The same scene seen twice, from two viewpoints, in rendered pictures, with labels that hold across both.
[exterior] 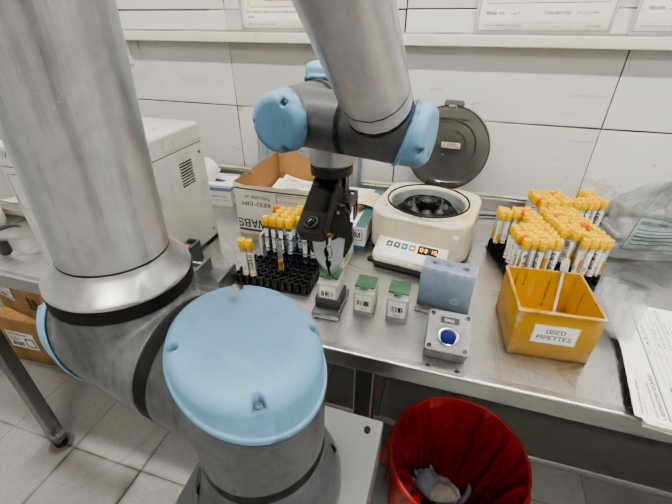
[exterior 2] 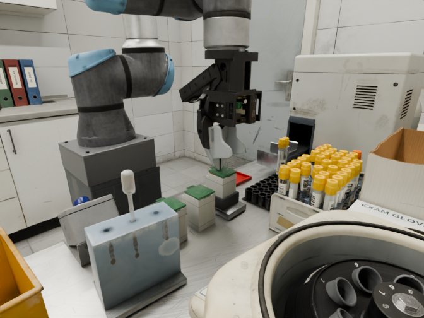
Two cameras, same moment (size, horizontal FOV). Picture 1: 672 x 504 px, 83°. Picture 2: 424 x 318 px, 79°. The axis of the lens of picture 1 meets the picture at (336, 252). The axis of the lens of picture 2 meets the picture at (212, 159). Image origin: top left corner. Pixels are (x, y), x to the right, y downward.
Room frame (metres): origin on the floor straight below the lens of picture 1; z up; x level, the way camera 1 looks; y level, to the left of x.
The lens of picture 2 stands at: (0.80, -0.40, 1.15)
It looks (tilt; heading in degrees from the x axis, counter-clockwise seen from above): 20 degrees down; 118
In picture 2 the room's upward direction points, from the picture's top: straight up
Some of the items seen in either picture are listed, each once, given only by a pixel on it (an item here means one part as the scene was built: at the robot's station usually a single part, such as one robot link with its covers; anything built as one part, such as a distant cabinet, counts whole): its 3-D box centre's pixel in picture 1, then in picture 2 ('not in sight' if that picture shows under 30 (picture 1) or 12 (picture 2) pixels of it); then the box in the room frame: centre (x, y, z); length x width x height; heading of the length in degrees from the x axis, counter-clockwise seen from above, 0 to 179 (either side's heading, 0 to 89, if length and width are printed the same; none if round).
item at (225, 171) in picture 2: (330, 273); (221, 171); (0.60, 0.01, 0.95); 0.05 x 0.04 x 0.01; 164
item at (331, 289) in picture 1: (330, 287); (221, 187); (0.60, 0.01, 0.92); 0.05 x 0.04 x 0.06; 164
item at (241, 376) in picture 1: (248, 381); (98, 77); (0.21, 0.07, 1.12); 0.13 x 0.12 x 0.14; 63
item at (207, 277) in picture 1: (185, 269); (287, 149); (0.66, 0.32, 0.92); 0.21 x 0.07 x 0.05; 73
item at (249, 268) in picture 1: (276, 257); (283, 170); (0.70, 0.13, 0.93); 0.17 x 0.09 x 0.11; 73
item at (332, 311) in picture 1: (331, 298); (220, 199); (0.60, 0.01, 0.89); 0.09 x 0.05 x 0.04; 164
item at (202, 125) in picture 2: (340, 234); (209, 123); (0.59, -0.01, 1.05); 0.05 x 0.02 x 0.09; 74
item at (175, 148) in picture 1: (128, 197); (351, 108); (0.81, 0.48, 1.03); 0.31 x 0.27 x 0.30; 73
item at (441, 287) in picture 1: (446, 287); (137, 254); (0.60, -0.22, 0.92); 0.10 x 0.07 x 0.10; 65
